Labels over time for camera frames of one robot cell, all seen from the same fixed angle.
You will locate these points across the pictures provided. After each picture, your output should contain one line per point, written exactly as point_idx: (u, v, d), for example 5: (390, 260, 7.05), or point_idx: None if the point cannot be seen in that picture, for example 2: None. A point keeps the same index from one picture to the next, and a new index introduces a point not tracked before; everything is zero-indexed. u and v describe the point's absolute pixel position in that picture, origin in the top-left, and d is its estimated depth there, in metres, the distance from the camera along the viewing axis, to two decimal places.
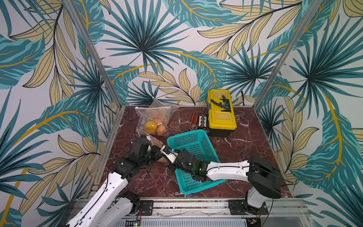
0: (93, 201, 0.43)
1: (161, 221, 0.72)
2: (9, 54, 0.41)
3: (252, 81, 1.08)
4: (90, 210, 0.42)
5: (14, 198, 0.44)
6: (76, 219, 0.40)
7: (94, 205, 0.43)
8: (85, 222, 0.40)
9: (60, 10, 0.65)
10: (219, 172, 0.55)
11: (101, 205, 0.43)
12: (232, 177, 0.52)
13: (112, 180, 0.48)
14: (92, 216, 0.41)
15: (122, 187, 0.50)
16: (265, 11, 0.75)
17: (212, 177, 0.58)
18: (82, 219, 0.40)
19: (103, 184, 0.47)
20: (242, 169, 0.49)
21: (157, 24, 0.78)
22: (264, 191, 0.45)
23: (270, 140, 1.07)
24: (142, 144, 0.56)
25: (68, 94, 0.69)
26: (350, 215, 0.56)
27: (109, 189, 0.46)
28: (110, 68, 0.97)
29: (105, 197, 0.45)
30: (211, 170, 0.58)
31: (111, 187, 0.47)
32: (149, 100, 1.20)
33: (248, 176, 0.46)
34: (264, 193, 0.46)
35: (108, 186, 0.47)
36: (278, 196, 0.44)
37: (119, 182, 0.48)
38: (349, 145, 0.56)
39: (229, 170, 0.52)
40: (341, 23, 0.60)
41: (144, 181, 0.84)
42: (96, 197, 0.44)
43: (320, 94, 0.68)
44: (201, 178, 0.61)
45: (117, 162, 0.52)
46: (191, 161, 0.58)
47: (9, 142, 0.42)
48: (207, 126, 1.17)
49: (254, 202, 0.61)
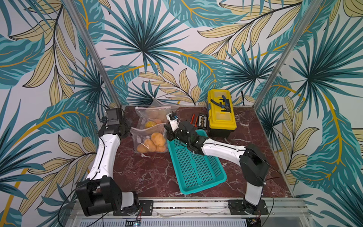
0: (99, 157, 0.46)
1: (161, 221, 0.72)
2: (9, 54, 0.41)
3: (252, 81, 1.08)
4: (101, 162, 0.45)
5: (14, 198, 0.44)
6: (91, 172, 0.42)
7: (102, 158, 0.46)
8: (103, 169, 0.43)
9: (60, 10, 0.65)
10: (214, 148, 0.58)
11: (109, 155, 0.48)
12: (227, 156, 0.54)
13: (107, 139, 0.51)
14: (107, 164, 0.45)
15: (117, 144, 0.55)
16: (265, 11, 0.75)
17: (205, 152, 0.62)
18: (98, 169, 0.43)
19: (100, 144, 0.50)
20: (237, 151, 0.52)
21: (157, 24, 0.79)
22: (248, 175, 0.49)
23: (270, 140, 1.07)
24: (116, 109, 0.62)
25: (68, 94, 0.69)
26: (350, 214, 0.56)
27: (108, 144, 0.50)
28: (110, 68, 0.97)
29: (109, 149, 0.49)
30: (207, 142, 0.63)
31: (111, 143, 0.51)
32: (149, 100, 1.20)
33: (240, 158, 0.49)
34: (248, 178, 0.50)
35: (106, 143, 0.50)
36: (259, 184, 0.48)
37: (114, 136, 0.53)
38: (349, 145, 0.56)
39: (226, 148, 0.56)
40: (341, 23, 0.60)
41: (144, 181, 0.84)
42: (101, 153, 0.47)
43: (320, 94, 0.68)
44: (195, 150, 0.64)
45: (102, 128, 0.55)
46: (190, 129, 0.62)
47: (9, 142, 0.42)
48: (207, 126, 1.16)
49: (251, 199, 0.62)
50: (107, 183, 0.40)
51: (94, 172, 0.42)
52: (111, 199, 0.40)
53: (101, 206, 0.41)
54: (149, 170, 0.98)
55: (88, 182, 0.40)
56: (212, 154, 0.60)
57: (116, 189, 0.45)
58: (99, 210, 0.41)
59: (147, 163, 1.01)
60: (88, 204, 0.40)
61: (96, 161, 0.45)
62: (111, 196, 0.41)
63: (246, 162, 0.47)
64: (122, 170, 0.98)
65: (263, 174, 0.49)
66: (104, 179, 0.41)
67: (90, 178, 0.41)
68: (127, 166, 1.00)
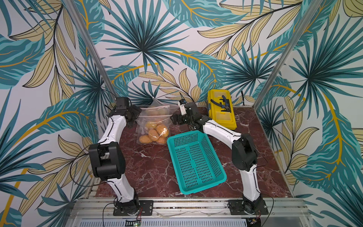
0: (109, 128, 0.55)
1: (161, 221, 0.72)
2: (9, 54, 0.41)
3: (252, 81, 1.08)
4: (110, 132, 0.53)
5: (14, 197, 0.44)
6: (102, 138, 0.51)
7: (111, 129, 0.54)
8: (111, 137, 0.51)
9: (60, 10, 0.65)
10: (213, 129, 0.64)
11: (117, 129, 0.56)
12: (223, 138, 0.60)
13: (115, 117, 0.60)
14: (114, 134, 0.53)
15: (124, 124, 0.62)
16: (265, 11, 0.75)
17: (205, 131, 0.69)
18: (108, 136, 0.51)
19: (109, 120, 0.59)
20: (233, 135, 0.58)
21: (157, 24, 0.79)
22: (236, 160, 0.56)
23: (270, 140, 1.07)
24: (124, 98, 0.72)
25: (68, 94, 0.69)
26: (350, 214, 0.56)
27: (116, 121, 0.59)
28: (110, 68, 0.97)
29: (117, 123, 0.58)
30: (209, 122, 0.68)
31: (119, 120, 0.60)
32: (149, 100, 1.20)
33: (233, 142, 0.55)
34: (235, 162, 0.57)
35: (115, 120, 0.59)
36: (242, 170, 0.56)
37: (122, 117, 0.62)
38: (349, 145, 0.56)
39: (222, 130, 0.62)
40: (341, 23, 0.60)
41: (144, 181, 0.84)
42: (110, 126, 0.56)
43: (320, 94, 0.68)
44: (197, 126, 0.70)
45: (111, 111, 0.64)
46: (192, 106, 0.70)
47: (9, 142, 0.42)
48: None
49: (248, 195, 0.64)
50: (114, 146, 0.47)
51: (104, 138, 0.51)
52: (116, 161, 0.48)
53: (107, 169, 0.48)
54: (149, 170, 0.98)
55: (98, 145, 0.48)
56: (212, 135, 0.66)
57: (121, 157, 0.52)
58: (105, 173, 0.48)
59: (147, 163, 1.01)
60: (96, 163, 0.47)
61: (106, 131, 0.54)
62: (116, 159, 0.48)
63: (237, 145, 0.53)
64: None
65: (249, 161, 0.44)
66: (112, 144, 0.48)
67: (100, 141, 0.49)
68: (127, 166, 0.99)
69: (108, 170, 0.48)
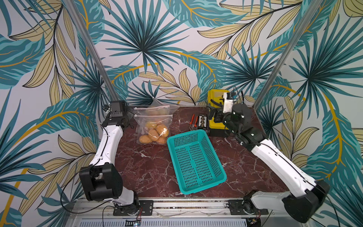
0: (103, 145, 0.48)
1: (161, 221, 0.72)
2: (9, 54, 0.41)
3: (252, 81, 1.08)
4: (104, 150, 0.47)
5: (14, 198, 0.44)
6: (95, 159, 0.44)
7: (105, 146, 0.48)
8: (105, 156, 0.45)
9: (60, 10, 0.65)
10: (273, 159, 0.46)
11: (112, 144, 0.50)
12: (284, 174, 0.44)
13: (110, 130, 0.53)
14: (109, 152, 0.47)
15: (120, 135, 0.57)
16: (265, 11, 0.75)
17: (259, 155, 0.49)
18: (101, 156, 0.45)
19: (104, 134, 0.52)
20: (306, 182, 0.41)
21: (157, 24, 0.79)
22: (297, 206, 0.41)
23: (270, 140, 1.07)
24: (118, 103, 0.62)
25: (68, 94, 0.69)
26: (350, 214, 0.56)
27: (111, 134, 0.52)
28: (110, 68, 0.97)
29: (112, 138, 0.51)
30: (263, 144, 0.49)
31: (114, 133, 0.53)
32: (149, 100, 1.20)
33: (306, 193, 0.39)
34: (291, 205, 0.43)
35: (109, 133, 0.52)
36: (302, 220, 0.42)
37: (117, 128, 0.55)
38: (349, 145, 0.56)
39: (289, 168, 0.44)
40: (341, 23, 0.60)
41: (144, 181, 0.84)
42: (104, 141, 0.49)
43: (320, 94, 0.68)
44: (245, 141, 0.51)
45: (107, 120, 0.57)
46: (246, 114, 0.49)
47: (9, 142, 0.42)
48: (207, 126, 0.93)
49: (256, 202, 0.62)
50: (108, 169, 0.42)
51: (97, 159, 0.44)
52: (112, 184, 0.42)
53: (102, 192, 0.43)
54: (149, 170, 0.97)
55: (90, 168, 0.42)
56: (264, 160, 0.49)
57: (117, 178, 0.46)
58: (100, 196, 0.43)
59: (147, 163, 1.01)
60: (90, 188, 0.42)
61: (100, 148, 0.47)
62: (111, 181, 0.42)
63: (312, 201, 0.38)
64: (122, 170, 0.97)
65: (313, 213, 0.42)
66: (106, 166, 0.42)
67: (93, 163, 0.43)
68: (127, 166, 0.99)
69: (103, 193, 0.43)
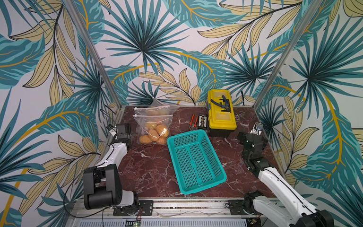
0: (109, 152, 0.54)
1: (161, 221, 0.72)
2: (9, 54, 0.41)
3: (252, 81, 1.08)
4: (109, 156, 0.51)
5: (14, 198, 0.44)
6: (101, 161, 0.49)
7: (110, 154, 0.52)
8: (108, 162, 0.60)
9: (60, 10, 0.65)
10: (275, 183, 0.51)
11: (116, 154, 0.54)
12: (284, 197, 0.47)
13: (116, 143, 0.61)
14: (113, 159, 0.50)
15: (124, 150, 0.62)
16: (265, 11, 0.75)
17: (264, 179, 0.55)
18: (106, 160, 0.49)
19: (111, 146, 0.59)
20: (304, 206, 0.43)
21: (157, 24, 0.79)
22: None
23: (270, 140, 1.07)
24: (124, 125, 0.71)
25: (68, 94, 0.69)
26: (350, 214, 0.56)
27: (116, 147, 0.58)
28: (110, 68, 0.97)
29: (117, 150, 0.56)
30: (268, 170, 0.55)
31: (119, 146, 0.59)
32: (149, 100, 1.20)
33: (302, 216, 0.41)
34: None
35: (116, 145, 0.59)
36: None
37: (123, 144, 0.61)
38: (349, 145, 0.56)
39: (289, 193, 0.47)
40: (341, 23, 0.60)
41: (144, 181, 0.84)
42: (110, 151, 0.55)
43: (320, 94, 0.68)
44: (251, 167, 0.59)
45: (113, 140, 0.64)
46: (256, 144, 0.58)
47: (9, 141, 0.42)
48: (207, 126, 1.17)
49: (257, 205, 0.62)
50: (110, 170, 0.44)
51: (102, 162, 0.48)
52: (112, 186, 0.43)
53: (102, 195, 0.43)
54: (149, 170, 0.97)
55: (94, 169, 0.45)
56: (270, 186, 0.53)
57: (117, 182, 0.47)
58: (99, 200, 0.42)
59: (147, 163, 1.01)
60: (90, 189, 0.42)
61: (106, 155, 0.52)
62: (112, 183, 0.43)
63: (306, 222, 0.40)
64: (122, 170, 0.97)
65: None
66: (108, 167, 0.45)
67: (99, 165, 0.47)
68: (127, 166, 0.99)
69: (102, 196, 0.43)
